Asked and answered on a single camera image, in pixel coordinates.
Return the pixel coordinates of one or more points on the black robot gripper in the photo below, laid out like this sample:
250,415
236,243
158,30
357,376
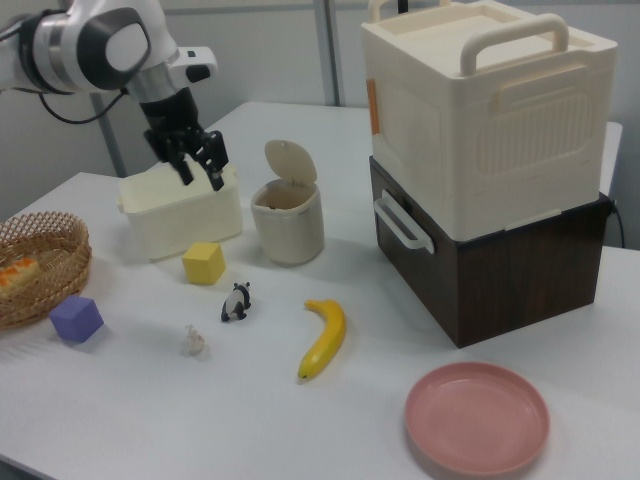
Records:
172,117

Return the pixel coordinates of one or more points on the cream trash can with lid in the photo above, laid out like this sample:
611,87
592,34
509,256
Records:
287,225

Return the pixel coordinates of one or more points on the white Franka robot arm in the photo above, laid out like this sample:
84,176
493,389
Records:
90,45

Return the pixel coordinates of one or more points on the cream open plastic bin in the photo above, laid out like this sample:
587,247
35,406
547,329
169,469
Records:
185,220

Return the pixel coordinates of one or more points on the yellow foam cube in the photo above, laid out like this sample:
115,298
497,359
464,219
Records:
202,264

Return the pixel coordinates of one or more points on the grey metal pole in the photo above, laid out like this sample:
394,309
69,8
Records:
111,140

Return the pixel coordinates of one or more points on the small panda figurine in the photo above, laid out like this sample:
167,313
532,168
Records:
236,302

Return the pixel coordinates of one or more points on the woven wicker basket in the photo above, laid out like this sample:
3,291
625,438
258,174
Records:
65,260

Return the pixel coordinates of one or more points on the crumpled paper ball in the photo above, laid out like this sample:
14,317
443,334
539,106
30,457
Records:
193,342

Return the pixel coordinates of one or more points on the purple foam cube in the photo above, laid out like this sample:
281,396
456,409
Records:
75,320

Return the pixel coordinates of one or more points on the toy bread with orange stripes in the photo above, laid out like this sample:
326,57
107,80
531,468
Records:
17,277

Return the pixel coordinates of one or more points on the yellow toy banana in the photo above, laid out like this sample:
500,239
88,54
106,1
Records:
327,340

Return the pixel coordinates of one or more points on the dark brown wooden drawer box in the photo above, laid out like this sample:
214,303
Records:
500,290

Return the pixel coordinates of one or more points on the pink plastic plate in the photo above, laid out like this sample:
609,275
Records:
475,420

